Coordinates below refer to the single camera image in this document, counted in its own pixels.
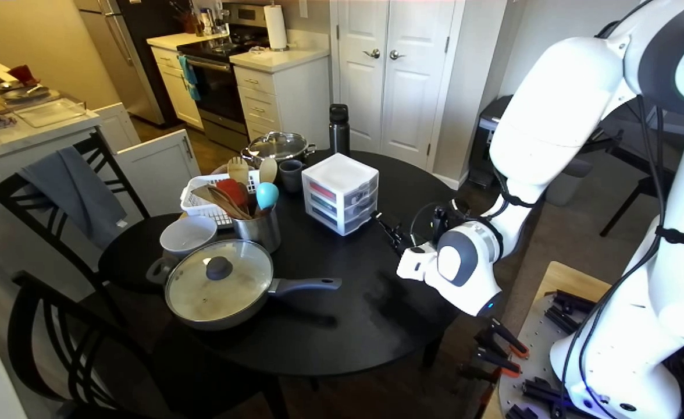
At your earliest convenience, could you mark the black kitchen stove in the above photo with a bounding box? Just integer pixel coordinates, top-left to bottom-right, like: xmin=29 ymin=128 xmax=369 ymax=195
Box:
xmin=180 ymin=2 xmax=268 ymax=149

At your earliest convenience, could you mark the grey mug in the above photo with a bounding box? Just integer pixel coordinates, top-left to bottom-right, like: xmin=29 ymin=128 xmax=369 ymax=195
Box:
xmin=279 ymin=159 xmax=305 ymax=193

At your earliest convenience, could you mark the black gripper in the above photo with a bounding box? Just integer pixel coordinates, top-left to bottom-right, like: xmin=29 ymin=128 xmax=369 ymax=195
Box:
xmin=393 ymin=202 xmax=452 ymax=269

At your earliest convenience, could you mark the white plastic drawer unit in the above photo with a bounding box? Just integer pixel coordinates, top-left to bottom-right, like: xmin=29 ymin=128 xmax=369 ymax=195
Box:
xmin=304 ymin=154 xmax=379 ymax=235

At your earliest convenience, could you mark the white double door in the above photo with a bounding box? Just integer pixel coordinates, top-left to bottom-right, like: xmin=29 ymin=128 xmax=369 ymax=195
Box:
xmin=330 ymin=0 xmax=466 ymax=171

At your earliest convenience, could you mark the black orange bar clamp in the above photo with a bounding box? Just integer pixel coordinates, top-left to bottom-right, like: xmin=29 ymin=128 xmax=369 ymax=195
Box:
xmin=476 ymin=319 xmax=529 ymax=358

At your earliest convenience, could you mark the grey frying pan with lid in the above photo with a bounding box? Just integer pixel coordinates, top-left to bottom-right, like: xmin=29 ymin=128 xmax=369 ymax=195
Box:
xmin=147 ymin=239 xmax=342 ymax=330

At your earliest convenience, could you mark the black water bottle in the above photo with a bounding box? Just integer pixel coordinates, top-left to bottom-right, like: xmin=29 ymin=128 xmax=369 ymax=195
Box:
xmin=330 ymin=103 xmax=350 ymax=154

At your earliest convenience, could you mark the white bowl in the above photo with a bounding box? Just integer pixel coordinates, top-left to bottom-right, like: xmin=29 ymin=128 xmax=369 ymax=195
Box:
xmin=159 ymin=216 xmax=216 ymax=253

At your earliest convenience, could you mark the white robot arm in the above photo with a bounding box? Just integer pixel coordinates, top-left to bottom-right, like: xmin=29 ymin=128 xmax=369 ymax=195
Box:
xmin=399 ymin=0 xmax=684 ymax=419

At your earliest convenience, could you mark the light wooden side table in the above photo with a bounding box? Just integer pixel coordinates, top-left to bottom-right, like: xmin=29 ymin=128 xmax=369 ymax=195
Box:
xmin=483 ymin=260 xmax=610 ymax=419

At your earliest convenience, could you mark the metal utensil holder cup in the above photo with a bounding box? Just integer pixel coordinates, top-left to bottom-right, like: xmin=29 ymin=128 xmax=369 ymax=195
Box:
xmin=235 ymin=210 xmax=281 ymax=251

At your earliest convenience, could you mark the round black table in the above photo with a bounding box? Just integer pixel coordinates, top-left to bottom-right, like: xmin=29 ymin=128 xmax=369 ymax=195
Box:
xmin=97 ymin=149 xmax=490 ymax=419

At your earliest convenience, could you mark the paper towel roll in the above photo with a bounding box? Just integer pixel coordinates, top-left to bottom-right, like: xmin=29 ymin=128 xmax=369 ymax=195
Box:
xmin=264 ymin=5 xmax=288 ymax=52

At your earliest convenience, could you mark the black wooden chair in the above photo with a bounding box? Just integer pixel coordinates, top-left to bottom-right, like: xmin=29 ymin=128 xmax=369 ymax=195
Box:
xmin=0 ymin=130 xmax=150 ymax=292

